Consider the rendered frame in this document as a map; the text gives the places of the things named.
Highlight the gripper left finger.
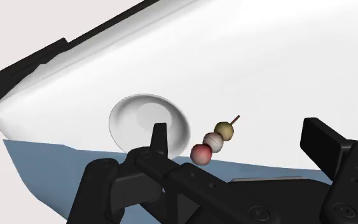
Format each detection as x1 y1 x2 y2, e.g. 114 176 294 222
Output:
67 122 280 224

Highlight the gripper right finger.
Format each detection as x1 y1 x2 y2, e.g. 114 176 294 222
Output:
299 117 358 224

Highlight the three-coloured dumpling skewer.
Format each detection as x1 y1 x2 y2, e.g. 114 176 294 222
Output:
189 115 241 166

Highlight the white round bowl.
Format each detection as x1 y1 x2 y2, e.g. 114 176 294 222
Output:
109 94 191 160

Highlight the white furniture with blue side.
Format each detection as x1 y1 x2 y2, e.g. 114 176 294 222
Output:
0 0 358 224

